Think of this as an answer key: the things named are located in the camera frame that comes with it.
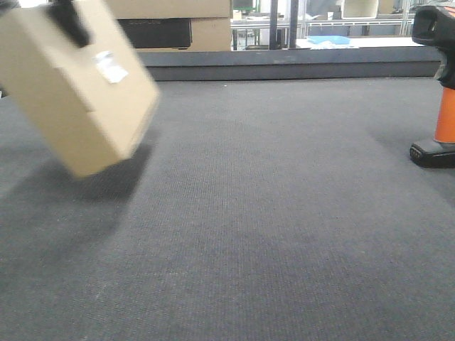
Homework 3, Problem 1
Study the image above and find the large cardboard box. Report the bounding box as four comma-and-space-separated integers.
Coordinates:
107, 1, 232, 53

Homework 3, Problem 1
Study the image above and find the small brown cardboard package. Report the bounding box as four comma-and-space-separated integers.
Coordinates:
1, 1, 160, 177

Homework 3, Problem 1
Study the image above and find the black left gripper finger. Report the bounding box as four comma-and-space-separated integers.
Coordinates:
47, 0, 91, 48

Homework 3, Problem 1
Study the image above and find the blue tray on far table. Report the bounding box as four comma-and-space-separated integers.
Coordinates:
307, 36, 350, 46

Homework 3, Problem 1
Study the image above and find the orange black barcode scanner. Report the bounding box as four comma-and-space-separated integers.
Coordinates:
409, 5, 455, 169

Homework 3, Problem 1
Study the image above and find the white open box on shelf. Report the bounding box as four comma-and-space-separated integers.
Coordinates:
341, 0, 379, 20

